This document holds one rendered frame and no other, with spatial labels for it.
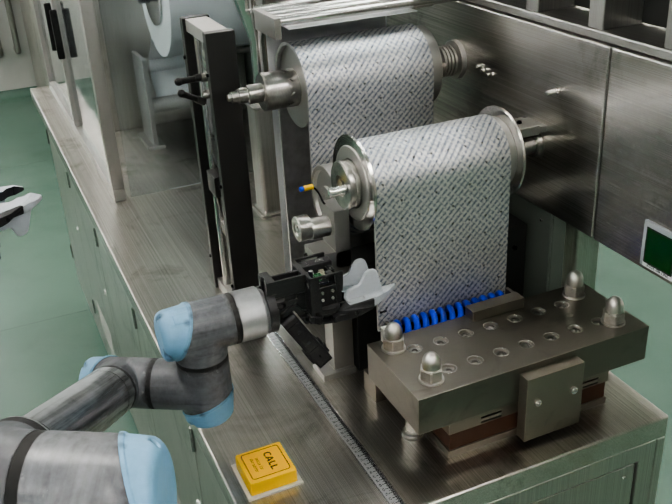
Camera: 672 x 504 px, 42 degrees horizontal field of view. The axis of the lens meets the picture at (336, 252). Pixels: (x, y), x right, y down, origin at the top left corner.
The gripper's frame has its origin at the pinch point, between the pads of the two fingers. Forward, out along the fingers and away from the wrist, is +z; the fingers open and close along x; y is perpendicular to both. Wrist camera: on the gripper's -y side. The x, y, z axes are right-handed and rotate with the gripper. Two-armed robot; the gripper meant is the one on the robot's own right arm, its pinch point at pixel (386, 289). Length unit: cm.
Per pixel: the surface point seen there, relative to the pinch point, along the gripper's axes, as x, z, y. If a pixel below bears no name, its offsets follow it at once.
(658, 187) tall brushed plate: -21.6, 31.1, 18.2
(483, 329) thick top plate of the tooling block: -8.9, 12.1, -6.0
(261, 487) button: -13.5, -26.9, -17.8
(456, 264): -0.2, 12.4, 1.3
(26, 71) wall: 556, -10, -92
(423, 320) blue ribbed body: -3.1, 4.8, -5.3
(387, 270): -0.3, 0.2, 3.4
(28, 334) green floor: 208, -52, -109
